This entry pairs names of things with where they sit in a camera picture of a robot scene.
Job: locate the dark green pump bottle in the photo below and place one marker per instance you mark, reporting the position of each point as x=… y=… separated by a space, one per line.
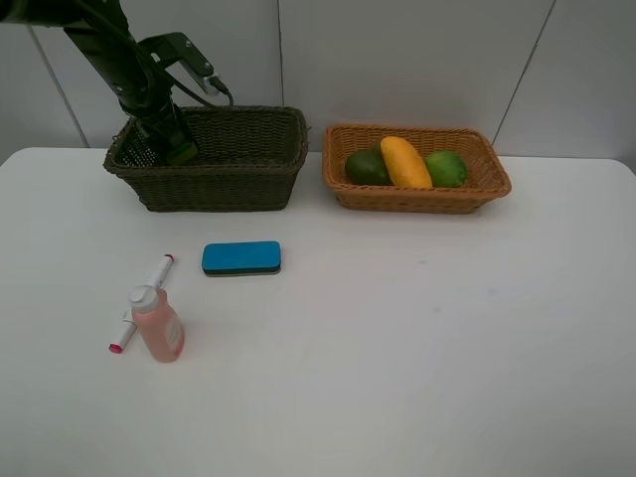
x=182 y=154

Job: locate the dark brown wicker basket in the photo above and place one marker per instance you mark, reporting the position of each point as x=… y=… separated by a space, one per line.
x=248 y=160

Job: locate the yellow mango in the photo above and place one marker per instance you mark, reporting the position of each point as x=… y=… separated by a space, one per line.
x=405 y=166

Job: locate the orange wicker basket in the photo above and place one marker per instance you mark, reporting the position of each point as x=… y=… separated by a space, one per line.
x=487 y=179

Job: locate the blue whiteboard eraser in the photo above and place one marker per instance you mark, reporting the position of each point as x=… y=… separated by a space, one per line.
x=241 y=258

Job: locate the pink lotion bottle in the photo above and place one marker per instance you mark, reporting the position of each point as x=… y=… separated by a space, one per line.
x=162 y=330

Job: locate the dark green avocado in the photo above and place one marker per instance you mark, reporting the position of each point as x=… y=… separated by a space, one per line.
x=367 y=168

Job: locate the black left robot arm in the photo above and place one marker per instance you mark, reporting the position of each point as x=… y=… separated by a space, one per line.
x=100 y=31

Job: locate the light green lime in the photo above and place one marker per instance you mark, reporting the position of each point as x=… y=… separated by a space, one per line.
x=446 y=169

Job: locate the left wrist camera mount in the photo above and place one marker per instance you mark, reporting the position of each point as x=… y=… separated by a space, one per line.
x=173 y=48

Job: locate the white red-capped marker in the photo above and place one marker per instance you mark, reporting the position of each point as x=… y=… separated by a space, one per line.
x=142 y=298

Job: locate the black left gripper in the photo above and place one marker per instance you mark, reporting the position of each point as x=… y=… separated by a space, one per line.
x=144 y=93

